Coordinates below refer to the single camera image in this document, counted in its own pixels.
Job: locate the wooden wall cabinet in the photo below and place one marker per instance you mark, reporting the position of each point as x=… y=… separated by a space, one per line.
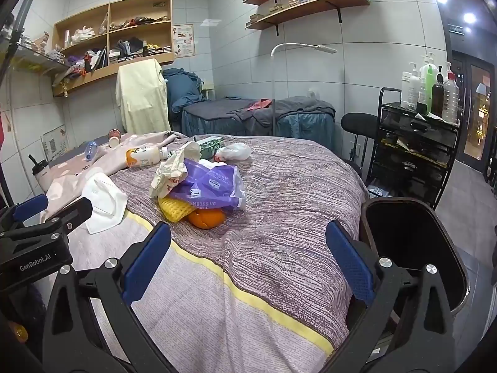
x=109 y=12

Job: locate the dark brown bin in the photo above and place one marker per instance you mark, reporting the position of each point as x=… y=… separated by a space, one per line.
x=411 y=237

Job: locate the purple tissue packet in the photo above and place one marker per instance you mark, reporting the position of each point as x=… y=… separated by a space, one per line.
x=211 y=188

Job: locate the yellow foam fruit net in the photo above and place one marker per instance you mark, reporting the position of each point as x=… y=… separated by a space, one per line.
x=174 y=209

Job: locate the black stool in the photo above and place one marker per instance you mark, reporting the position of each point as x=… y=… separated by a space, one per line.
x=359 y=126

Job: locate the clear bottle with red cap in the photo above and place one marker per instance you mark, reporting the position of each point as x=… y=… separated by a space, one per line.
x=451 y=99

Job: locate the glass wall shelf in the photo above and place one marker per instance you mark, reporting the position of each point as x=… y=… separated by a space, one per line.
x=31 y=56

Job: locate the white face mask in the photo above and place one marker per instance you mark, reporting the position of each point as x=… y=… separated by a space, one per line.
x=104 y=202

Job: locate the crumpled paper wrapper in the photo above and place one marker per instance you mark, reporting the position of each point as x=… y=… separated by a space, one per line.
x=171 y=171

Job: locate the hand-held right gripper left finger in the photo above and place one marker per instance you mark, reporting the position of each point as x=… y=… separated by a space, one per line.
x=147 y=258

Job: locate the white code sign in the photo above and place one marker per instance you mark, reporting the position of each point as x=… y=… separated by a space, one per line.
x=54 y=143

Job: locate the dark brown bottle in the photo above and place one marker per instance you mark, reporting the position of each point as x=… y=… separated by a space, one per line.
x=438 y=97

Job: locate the pink spotted blanket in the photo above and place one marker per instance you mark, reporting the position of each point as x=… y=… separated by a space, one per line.
x=99 y=163

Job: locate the orange fruit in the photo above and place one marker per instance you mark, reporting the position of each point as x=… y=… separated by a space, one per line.
x=206 y=219

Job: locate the striped purple blanket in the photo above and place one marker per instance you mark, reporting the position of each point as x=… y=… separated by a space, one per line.
x=271 y=221

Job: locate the tumbler with straw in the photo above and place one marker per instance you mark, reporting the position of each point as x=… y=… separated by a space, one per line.
x=40 y=175

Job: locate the blue plastic bottle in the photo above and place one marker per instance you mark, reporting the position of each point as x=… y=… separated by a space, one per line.
x=90 y=150

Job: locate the white plastic bag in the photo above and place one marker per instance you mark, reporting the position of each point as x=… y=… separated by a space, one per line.
x=235 y=151

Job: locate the white pump bottle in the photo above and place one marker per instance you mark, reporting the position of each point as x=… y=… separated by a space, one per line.
x=413 y=87

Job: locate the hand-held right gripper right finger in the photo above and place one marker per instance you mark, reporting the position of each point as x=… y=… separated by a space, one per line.
x=349 y=264

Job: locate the green carton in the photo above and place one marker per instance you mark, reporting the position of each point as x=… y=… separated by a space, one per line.
x=209 y=145

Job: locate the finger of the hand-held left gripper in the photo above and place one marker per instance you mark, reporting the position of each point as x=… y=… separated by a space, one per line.
x=32 y=204
x=75 y=210

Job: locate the grey massage bed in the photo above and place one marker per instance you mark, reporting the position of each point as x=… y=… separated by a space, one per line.
x=271 y=119

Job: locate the glass double door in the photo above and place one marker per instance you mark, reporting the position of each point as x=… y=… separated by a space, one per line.
x=479 y=112

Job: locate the green bottle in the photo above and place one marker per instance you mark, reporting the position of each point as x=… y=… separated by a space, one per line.
x=430 y=85

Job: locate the blue cloth pile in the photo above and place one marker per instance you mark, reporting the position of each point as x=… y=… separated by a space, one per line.
x=182 y=87

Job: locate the white floor lamp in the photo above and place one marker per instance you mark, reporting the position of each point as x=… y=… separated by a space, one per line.
x=295 y=46

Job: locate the wall poster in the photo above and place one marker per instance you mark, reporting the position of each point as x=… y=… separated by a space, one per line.
x=182 y=39

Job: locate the orange and white drink bottle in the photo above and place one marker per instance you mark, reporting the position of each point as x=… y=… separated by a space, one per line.
x=145 y=155

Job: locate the pale yellow cloth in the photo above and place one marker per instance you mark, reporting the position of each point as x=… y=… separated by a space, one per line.
x=141 y=97

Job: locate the red cloth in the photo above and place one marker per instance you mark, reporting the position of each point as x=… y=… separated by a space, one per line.
x=259 y=105

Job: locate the black mesh trolley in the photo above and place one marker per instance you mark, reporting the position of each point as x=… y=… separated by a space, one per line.
x=411 y=151

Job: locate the brown paper cup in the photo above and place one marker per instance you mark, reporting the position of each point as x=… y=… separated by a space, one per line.
x=114 y=137

